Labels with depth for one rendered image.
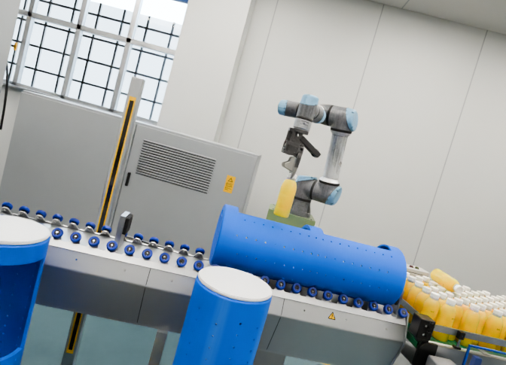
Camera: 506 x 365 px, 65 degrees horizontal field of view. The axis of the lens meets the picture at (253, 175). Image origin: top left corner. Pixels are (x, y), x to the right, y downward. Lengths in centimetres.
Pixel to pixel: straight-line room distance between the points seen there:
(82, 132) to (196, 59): 151
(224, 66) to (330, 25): 129
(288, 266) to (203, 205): 176
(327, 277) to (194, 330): 67
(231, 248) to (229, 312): 41
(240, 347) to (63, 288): 83
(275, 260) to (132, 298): 63
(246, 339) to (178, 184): 219
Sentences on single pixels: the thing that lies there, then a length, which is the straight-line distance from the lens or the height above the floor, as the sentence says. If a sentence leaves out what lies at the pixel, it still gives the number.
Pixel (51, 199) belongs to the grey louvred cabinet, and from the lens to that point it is 391.
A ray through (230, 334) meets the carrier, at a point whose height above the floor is 91.
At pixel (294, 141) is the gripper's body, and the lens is 171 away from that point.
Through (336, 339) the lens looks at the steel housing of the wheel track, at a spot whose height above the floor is 78.
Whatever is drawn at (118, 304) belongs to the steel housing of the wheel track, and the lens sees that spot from 188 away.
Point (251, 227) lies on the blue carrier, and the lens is 173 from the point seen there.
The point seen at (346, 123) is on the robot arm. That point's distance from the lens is 214.
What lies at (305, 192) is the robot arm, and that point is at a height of 135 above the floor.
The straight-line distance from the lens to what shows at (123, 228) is 183.
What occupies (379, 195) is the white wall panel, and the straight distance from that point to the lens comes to 473.
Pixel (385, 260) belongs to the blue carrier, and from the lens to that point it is 193.
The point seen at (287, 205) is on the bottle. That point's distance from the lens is 171.
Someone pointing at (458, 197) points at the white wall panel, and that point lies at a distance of 501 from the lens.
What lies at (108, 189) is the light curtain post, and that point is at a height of 111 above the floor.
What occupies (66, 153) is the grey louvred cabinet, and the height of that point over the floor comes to 101.
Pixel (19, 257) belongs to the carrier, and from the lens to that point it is 149.
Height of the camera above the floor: 154
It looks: 5 degrees down
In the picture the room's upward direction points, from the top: 15 degrees clockwise
